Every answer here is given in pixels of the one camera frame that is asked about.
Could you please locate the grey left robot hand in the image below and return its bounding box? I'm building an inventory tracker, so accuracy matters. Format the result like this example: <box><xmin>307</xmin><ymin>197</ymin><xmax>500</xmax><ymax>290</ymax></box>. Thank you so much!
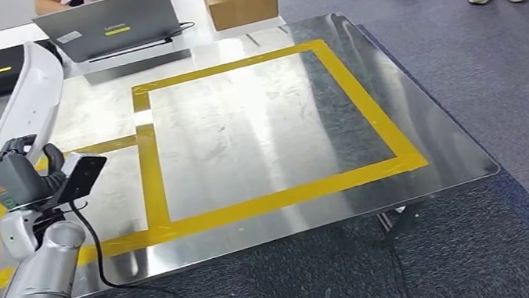
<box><xmin>0</xmin><ymin>130</ymin><xmax>73</xmax><ymax>214</ymax></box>

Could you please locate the white curved plastic part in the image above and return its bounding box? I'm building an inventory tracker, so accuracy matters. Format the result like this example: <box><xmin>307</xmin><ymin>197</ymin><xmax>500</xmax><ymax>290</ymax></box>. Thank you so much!
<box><xmin>0</xmin><ymin>38</ymin><xmax>78</xmax><ymax>173</ymax></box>

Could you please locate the yellow tape on workbench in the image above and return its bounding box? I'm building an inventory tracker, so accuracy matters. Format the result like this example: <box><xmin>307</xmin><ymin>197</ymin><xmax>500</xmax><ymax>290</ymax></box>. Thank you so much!
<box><xmin>0</xmin><ymin>26</ymin><xmax>438</xmax><ymax>294</ymax></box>

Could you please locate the grey laptop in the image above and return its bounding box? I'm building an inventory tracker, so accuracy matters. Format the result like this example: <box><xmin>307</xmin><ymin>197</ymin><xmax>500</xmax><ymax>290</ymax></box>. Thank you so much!
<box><xmin>29</xmin><ymin>0</ymin><xmax>191</xmax><ymax>73</ymax></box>

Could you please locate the white table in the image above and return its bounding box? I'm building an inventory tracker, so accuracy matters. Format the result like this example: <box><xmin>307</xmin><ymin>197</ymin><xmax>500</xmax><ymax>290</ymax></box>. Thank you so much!
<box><xmin>0</xmin><ymin>0</ymin><xmax>291</xmax><ymax>90</ymax></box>

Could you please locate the brown cardboard box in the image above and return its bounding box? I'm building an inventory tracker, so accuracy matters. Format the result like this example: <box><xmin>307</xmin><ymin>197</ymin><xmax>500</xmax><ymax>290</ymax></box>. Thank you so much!
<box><xmin>201</xmin><ymin>0</ymin><xmax>282</xmax><ymax>34</ymax></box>

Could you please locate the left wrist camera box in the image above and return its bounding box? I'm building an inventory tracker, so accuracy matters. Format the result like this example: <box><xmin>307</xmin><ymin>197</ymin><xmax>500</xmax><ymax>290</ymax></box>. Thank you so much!
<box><xmin>47</xmin><ymin>147</ymin><xmax>114</xmax><ymax>206</ymax></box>

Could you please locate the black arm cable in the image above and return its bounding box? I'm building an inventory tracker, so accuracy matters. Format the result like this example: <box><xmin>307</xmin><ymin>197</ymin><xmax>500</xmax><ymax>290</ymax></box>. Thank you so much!
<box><xmin>67</xmin><ymin>184</ymin><xmax>199</xmax><ymax>298</ymax></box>

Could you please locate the black laptop cable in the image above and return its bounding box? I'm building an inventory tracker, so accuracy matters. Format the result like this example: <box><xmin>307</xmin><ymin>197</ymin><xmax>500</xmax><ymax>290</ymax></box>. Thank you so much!
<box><xmin>165</xmin><ymin>20</ymin><xmax>199</xmax><ymax>41</ymax></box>

